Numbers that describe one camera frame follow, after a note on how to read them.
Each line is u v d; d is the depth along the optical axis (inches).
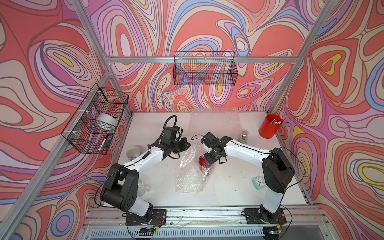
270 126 39.1
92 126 26.6
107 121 28.6
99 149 27.7
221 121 45.3
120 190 17.0
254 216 28.8
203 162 34.0
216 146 25.1
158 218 28.3
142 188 29.5
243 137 40.0
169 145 26.8
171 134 27.2
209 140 27.9
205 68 37.8
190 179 34.0
